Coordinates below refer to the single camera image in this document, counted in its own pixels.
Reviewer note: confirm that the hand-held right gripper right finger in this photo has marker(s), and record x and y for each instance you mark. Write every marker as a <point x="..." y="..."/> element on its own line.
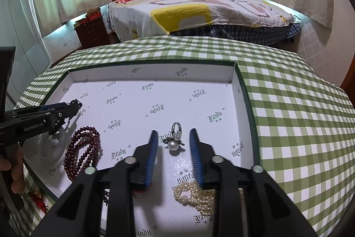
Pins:
<point x="195" y="159"/>

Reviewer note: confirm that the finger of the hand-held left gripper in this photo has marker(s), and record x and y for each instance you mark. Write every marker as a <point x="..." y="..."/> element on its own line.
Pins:
<point x="59" y="121"/>
<point x="52" y="108"/>

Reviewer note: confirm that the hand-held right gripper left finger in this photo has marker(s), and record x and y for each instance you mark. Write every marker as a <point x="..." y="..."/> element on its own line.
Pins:
<point x="148" y="164"/>

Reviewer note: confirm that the shallow dark green box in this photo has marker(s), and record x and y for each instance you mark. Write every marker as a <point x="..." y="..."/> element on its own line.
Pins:
<point x="138" y="92"/>

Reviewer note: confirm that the person's left hand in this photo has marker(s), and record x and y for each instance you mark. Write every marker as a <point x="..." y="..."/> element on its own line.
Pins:
<point x="18" y="170"/>

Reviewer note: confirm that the frosted glass wardrobe door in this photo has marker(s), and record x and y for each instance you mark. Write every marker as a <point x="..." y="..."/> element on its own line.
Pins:
<point x="25" y="31"/>

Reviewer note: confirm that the dark wooden nightstand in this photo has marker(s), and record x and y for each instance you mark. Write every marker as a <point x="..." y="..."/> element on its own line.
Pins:
<point x="91" y="33"/>

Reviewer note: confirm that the red box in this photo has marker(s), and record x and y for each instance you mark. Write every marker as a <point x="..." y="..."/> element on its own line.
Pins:
<point x="93" y="17"/>

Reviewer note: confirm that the green checked tablecloth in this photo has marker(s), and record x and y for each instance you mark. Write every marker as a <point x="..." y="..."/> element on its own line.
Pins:
<point x="291" y="128"/>

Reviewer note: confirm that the brown plush item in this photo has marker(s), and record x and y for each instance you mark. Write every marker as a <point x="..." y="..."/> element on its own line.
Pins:
<point x="93" y="10"/>

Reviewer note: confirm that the blue checked bed sheet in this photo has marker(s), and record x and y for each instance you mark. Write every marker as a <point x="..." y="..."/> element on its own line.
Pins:
<point x="235" y="33"/>

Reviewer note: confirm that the bed with patterned sheet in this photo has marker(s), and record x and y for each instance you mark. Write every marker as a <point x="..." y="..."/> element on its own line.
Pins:
<point x="222" y="9"/>

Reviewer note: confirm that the brown wooden door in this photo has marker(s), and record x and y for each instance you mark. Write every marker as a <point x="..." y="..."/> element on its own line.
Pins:
<point x="350" y="81"/>

